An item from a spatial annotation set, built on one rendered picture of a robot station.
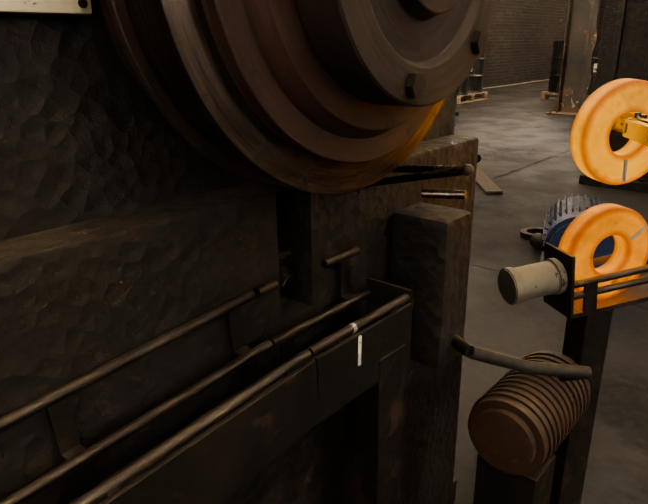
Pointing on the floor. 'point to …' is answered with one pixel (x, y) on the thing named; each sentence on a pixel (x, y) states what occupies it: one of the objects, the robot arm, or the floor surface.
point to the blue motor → (562, 213)
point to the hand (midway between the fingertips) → (624, 121)
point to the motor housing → (523, 432)
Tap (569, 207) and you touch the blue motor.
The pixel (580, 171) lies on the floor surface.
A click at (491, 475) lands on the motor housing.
